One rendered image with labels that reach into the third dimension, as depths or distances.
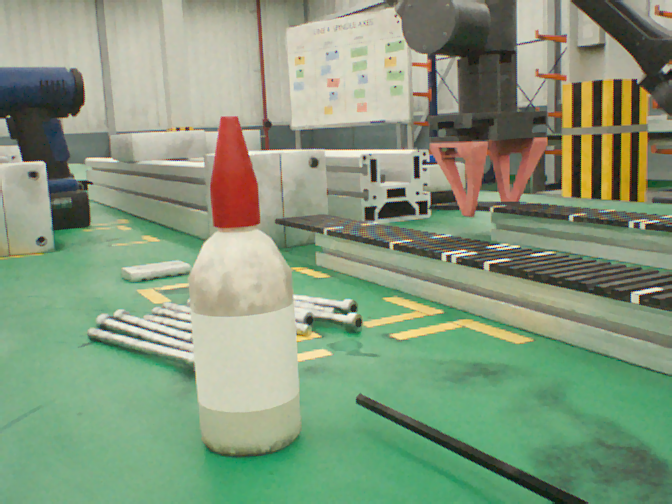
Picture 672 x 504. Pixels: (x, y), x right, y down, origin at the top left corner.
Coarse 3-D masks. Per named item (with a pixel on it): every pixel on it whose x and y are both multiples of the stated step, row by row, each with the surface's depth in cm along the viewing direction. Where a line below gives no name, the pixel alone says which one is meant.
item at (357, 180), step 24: (336, 168) 92; (360, 168) 87; (384, 168) 93; (408, 168) 88; (336, 192) 93; (360, 192) 87; (384, 192) 87; (408, 192) 88; (360, 216) 86; (384, 216) 90; (408, 216) 89
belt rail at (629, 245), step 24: (504, 216) 67; (528, 216) 65; (504, 240) 68; (528, 240) 65; (552, 240) 62; (576, 240) 60; (600, 240) 58; (624, 240) 56; (648, 240) 53; (648, 264) 54
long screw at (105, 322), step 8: (96, 320) 43; (104, 320) 42; (112, 320) 42; (104, 328) 42; (112, 328) 42; (120, 328) 41; (128, 328) 41; (136, 328) 40; (136, 336) 40; (144, 336) 39; (152, 336) 39; (160, 336) 39; (160, 344) 38; (168, 344) 38; (176, 344) 37; (184, 344) 37; (192, 344) 37; (192, 352) 36
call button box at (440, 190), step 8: (432, 168) 99; (440, 168) 100; (464, 168) 102; (432, 176) 99; (440, 176) 100; (464, 176) 102; (432, 184) 100; (440, 184) 100; (448, 184) 101; (464, 184) 102; (432, 192) 100; (440, 192) 101; (448, 192) 101; (432, 200) 100; (440, 200) 100; (448, 200) 101; (456, 200) 102
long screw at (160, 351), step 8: (88, 336) 41; (96, 336) 40; (104, 336) 40; (112, 336) 39; (120, 336) 39; (112, 344) 40; (120, 344) 39; (128, 344) 38; (136, 344) 38; (144, 344) 37; (152, 344) 37; (144, 352) 37; (152, 352) 37; (160, 352) 36; (168, 352) 36; (176, 352) 35; (184, 352) 35; (176, 360) 35; (184, 360) 35; (192, 360) 34; (192, 368) 34
